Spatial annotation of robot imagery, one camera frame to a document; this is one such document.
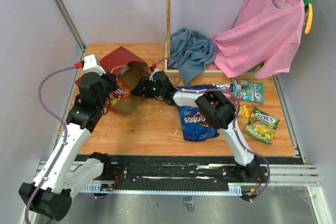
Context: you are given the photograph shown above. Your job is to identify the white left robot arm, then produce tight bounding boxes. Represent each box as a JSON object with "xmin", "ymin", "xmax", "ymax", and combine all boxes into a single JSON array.
[{"xmin": 19, "ymin": 72, "xmax": 118, "ymax": 223}]

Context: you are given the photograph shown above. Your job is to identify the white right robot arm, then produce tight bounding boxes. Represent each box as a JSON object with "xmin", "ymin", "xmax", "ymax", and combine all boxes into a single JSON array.
[{"xmin": 131, "ymin": 71, "xmax": 260, "ymax": 182}]

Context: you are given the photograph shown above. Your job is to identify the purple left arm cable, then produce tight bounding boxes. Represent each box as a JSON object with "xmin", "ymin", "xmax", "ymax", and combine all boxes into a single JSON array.
[{"xmin": 25, "ymin": 62, "xmax": 108, "ymax": 224}]

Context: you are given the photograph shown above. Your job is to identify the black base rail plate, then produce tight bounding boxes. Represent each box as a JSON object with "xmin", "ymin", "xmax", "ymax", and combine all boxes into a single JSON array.
[{"xmin": 70, "ymin": 154, "xmax": 300, "ymax": 193}]

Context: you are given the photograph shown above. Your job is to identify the small yellow snack packet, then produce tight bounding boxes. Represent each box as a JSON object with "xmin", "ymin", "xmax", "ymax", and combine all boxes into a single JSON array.
[{"xmin": 238, "ymin": 105, "xmax": 250, "ymax": 118}]

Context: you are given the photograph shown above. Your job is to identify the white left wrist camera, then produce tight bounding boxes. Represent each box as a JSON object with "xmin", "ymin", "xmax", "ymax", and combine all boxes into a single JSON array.
[{"xmin": 83, "ymin": 54, "xmax": 106, "ymax": 76}]

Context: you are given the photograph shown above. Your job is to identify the orange Fox's candy bag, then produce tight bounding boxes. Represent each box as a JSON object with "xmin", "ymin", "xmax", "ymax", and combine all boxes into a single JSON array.
[{"xmin": 109, "ymin": 78, "xmax": 131, "ymax": 105}]

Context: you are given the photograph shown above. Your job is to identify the blue Doritos chip bag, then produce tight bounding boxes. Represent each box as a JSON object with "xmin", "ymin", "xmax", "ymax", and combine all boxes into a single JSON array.
[{"xmin": 178, "ymin": 84, "xmax": 221, "ymax": 142}]

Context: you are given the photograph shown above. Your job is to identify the wooden rack frame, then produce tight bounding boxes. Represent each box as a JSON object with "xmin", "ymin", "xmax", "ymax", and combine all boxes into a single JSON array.
[{"xmin": 163, "ymin": 0, "xmax": 268, "ymax": 79}]

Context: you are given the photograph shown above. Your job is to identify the green candy snack bag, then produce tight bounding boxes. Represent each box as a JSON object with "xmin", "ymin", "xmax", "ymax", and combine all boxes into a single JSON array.
[{"xmin": 232, "ymin": 79, "xmax": 264, "ymax": 104}]

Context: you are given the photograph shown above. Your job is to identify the blue crumpled shirt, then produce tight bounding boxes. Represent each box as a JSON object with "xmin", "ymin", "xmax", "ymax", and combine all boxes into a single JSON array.
[{"xmin": 168, "ymin": 28, "xmax": 217, "ymax": 85}]

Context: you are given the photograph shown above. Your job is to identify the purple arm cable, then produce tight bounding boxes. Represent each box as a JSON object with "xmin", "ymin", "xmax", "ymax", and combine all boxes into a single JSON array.
[
  {"xmin": 25, "ymin": 62, "xmax": 108, "ymax": 224},
  {"xmin": 151, "ymin": 57, "xmax": 271, "ymax": 204}
]

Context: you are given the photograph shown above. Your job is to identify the pink t-shirt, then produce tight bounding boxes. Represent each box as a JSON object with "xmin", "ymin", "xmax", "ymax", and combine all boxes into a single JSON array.
[{"xmin": 209, "ymin": 0, "xmax": 305, "ymax": 79}]

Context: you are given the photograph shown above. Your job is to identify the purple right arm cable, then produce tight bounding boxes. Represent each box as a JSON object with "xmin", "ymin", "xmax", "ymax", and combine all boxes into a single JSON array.
[{"xmin": 151, "ymin": 57, "xmax": 271, "ymax": 204}]

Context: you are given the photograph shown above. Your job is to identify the green yellow Fox's candy bag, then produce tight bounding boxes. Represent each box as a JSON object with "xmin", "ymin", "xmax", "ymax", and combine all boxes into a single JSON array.
[{"xmin": 244, "ymin": 107, "xmax": 280, "ymax": 144}]

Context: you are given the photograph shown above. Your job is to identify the aluminium corner post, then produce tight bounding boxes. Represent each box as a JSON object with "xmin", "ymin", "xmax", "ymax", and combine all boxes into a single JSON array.
[{"xmin": 53, "ymin": 0, "xmax": 87, "ymax": 52}]

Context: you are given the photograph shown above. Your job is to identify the purple snack bag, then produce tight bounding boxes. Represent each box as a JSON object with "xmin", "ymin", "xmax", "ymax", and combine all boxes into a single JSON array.
[{"xmin": 208, "ymin": 83, "xmax": 237, "ymax": 108}]

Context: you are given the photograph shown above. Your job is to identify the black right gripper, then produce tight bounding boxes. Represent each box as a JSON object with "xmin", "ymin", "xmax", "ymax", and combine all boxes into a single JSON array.
[{"xmin": 130, "ymin": 77, "xmax": 164, "ymax": 99}]

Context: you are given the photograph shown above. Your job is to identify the red paper bag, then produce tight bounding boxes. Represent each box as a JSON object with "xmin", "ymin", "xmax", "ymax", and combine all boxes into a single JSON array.
[{"xmin": 82, "ymin": 46, "xmax": 150, "ymax": 115}]

